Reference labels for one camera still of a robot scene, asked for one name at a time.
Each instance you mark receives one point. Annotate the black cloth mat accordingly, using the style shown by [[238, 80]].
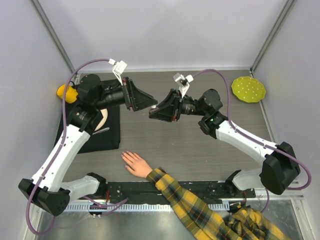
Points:
[[109, 138]]

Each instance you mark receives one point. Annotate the silver fork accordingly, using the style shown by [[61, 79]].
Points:
[[101, 130]]

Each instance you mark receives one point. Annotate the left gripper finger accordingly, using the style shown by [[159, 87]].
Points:
[[138, 104], [137, 94]]

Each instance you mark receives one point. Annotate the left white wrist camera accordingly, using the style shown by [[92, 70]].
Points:
[[118, 67]]

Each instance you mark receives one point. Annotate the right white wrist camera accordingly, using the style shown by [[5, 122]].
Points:
[[183, 83]]

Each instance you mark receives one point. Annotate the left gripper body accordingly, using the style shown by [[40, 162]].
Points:
[[127, 91]]

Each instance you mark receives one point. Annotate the yellow plaid sleeve forearm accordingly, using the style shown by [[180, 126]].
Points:
[[205, 224]]

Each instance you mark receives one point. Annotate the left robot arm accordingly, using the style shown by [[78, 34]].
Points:
[[46, 188]]

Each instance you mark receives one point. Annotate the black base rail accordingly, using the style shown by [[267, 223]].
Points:
[[211, 192]]

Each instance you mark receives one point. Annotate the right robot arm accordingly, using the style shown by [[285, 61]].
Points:
[[277, 171]]

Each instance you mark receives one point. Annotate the purple nail polish bottle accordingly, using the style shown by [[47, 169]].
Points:
[[153, 109]]

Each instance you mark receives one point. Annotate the yellow mug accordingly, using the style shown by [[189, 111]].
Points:
[[68, 92]]

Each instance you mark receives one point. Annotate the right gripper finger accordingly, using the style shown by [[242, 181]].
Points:
[[164, 113], [168, 99]]

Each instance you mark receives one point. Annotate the pink cream plate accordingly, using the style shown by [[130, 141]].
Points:
[[104, 113]]

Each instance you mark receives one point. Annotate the mannequin hand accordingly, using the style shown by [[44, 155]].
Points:
[[136, 165]]

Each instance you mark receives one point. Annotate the green dotted plate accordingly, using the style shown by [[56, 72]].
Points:
[[248, 89]]

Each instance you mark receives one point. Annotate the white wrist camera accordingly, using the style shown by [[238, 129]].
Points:
[[183, 83], [118, 67]]

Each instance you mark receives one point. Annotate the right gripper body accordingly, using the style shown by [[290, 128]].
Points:
[[176, 102]]

